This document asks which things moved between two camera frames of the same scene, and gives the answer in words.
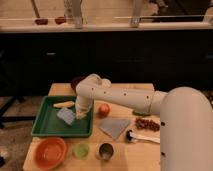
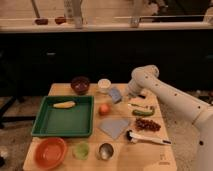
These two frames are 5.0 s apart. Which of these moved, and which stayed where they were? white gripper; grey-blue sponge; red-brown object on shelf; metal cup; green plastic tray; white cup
Moved: grey-blue sponge; white gripper
Stayed: red-brown object on shelf; green plastic tray; white cup; metal cup
